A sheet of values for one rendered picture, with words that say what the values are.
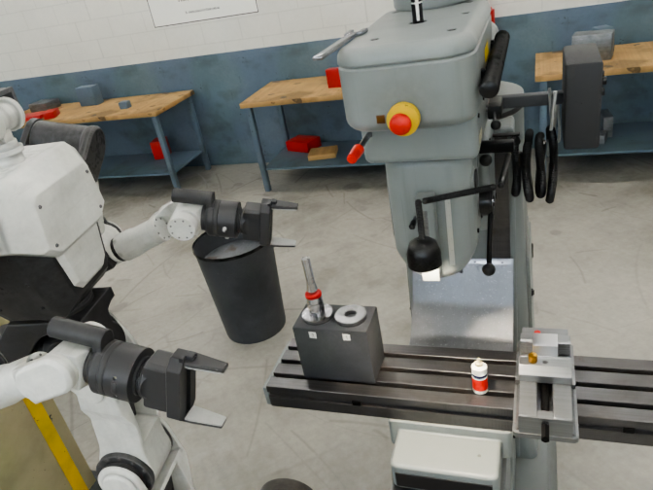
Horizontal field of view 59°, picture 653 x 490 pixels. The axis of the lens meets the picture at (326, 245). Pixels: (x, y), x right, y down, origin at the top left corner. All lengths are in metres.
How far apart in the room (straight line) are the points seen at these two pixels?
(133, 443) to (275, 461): 1.46
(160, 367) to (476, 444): 0.99
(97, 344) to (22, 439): 1.81
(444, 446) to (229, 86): 5.17
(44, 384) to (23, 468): 1.78
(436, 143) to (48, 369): 0.81
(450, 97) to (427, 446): 0.97
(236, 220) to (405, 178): 0.40
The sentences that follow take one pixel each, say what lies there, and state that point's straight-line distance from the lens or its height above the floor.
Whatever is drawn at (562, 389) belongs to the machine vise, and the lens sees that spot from 1.57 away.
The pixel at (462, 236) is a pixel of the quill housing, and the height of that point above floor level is 1.43.
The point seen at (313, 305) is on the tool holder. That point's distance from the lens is 1.63.
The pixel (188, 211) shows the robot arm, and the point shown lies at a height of 1.58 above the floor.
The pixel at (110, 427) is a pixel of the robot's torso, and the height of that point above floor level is 1.18.
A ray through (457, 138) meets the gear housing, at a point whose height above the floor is 1.68.
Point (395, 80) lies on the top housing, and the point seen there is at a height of 1.83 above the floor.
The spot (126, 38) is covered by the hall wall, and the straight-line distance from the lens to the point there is 6.86.
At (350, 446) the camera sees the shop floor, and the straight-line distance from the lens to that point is 2.84.
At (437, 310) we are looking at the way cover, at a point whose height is 0.95.
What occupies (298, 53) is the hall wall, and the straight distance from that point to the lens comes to 5.95.
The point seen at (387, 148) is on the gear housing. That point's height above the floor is 1.67.
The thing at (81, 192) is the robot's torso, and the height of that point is 1.72.
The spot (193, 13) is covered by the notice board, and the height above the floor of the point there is 1.61.
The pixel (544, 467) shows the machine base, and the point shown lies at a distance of 2.47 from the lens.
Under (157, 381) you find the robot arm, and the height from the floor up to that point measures 1.53.
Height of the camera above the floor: 2.08
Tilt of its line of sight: 28 degrees down
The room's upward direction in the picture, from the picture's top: 11 degrees counter-clockwise
